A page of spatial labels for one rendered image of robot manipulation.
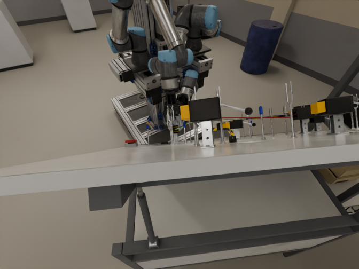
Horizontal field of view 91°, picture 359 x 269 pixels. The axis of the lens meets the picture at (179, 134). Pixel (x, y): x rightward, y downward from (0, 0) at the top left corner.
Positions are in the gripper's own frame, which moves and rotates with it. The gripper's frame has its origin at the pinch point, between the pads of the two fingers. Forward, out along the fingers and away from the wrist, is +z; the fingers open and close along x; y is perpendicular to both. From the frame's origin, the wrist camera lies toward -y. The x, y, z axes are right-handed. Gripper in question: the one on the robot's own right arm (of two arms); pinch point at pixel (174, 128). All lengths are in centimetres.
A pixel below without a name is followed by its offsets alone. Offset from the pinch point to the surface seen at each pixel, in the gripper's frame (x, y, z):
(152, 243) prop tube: -10.5, 39.5, 27.9
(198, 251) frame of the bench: 6, 28, 52
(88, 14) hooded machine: -236, -515, -166
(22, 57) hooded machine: -309, -313, -59
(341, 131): 43, 42, -12
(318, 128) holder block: 65, 9, 3
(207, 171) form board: 6, 67, -22
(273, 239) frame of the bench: 44, 24, 53
